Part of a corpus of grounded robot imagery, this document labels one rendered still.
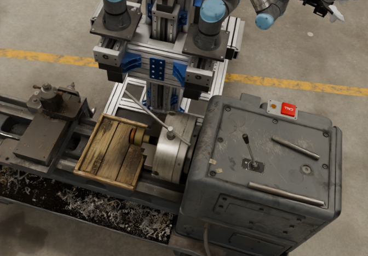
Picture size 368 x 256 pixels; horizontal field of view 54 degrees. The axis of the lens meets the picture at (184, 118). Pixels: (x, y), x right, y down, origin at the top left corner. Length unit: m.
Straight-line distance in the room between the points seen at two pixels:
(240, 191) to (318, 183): 0.31
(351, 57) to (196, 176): 2.88
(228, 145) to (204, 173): 0.16
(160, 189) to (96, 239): 0.96
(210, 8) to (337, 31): 2.60
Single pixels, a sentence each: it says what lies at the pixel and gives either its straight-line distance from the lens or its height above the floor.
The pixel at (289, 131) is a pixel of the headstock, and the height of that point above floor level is 1.26.
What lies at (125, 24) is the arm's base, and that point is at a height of 1.19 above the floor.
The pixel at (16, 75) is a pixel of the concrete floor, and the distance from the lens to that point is 3.46.
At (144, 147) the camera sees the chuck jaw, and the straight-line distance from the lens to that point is 1.59.
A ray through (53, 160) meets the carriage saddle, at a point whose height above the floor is 0.92.
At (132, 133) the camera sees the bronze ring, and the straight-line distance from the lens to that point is 1.62.
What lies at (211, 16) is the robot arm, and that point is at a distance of 1.76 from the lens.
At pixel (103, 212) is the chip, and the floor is 0.59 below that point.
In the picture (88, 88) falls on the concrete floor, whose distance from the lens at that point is 3.22.
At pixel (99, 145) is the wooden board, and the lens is 1.86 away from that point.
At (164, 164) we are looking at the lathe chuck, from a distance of 1.49.
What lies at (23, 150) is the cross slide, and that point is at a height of 0.97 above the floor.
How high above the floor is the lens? 2.49
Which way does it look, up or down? 56 degrees down
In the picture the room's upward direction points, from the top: 9 degrees clockwise
